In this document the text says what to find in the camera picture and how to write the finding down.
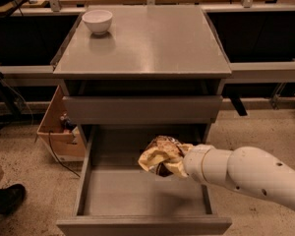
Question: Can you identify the black shoe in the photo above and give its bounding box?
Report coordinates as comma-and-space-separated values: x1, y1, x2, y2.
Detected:
0, 184, 26, 214

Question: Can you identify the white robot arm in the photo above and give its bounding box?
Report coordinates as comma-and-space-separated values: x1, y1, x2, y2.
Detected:
183, 145, 295, 211

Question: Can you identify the grey drawer cabinet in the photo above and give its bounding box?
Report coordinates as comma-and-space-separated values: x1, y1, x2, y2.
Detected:
50, 4, 233, 169

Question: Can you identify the cardboard box on floor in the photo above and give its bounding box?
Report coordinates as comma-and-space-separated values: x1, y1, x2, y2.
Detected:
37, 87, 86, 162

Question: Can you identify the black cable on floor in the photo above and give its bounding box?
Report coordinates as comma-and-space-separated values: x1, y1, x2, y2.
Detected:
47, 130, 82, 179

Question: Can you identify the white ceramic bowl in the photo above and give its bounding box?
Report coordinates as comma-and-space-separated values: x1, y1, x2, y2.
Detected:
82, 10, 113, 34

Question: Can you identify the closed grey top drawer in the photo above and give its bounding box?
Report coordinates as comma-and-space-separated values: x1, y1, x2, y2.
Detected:
63, 95, 222, 125

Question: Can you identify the brown chip bag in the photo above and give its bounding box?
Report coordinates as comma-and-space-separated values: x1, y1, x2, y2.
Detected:
138, 136, 194, 178

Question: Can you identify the grey metal rail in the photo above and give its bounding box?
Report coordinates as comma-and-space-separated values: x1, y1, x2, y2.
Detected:
0, 61, 295, 87

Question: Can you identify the open grey middle drawer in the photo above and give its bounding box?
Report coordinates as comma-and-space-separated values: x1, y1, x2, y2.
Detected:
57, 125, 232, 236

